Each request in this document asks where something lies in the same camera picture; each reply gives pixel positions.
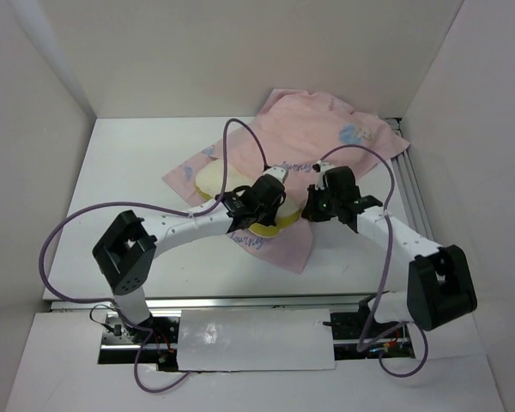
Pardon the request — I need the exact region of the cream quilted pillow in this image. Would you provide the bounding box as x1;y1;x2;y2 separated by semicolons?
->
193;157;303;239

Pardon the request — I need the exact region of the pink printed pillowcase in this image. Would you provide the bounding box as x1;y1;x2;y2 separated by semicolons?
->
162;89;409;274

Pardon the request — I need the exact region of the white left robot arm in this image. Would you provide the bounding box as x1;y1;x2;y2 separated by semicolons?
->
92;166;288;342

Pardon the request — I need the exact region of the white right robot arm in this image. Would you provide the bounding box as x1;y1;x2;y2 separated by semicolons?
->
302;161;477;336

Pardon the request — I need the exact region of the white cover sheet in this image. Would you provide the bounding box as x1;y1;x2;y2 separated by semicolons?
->
177;308;336;373

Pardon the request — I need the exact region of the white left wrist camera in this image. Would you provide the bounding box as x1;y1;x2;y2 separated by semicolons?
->
263;166;288;184

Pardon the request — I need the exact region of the aluminium frame rails right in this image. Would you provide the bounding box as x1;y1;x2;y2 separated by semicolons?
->
385;117;456;305

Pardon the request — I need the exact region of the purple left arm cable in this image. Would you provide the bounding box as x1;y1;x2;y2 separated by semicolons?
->
39;118;276;393

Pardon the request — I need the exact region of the aluminium front rail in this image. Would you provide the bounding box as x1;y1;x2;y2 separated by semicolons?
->
49;293;413;366

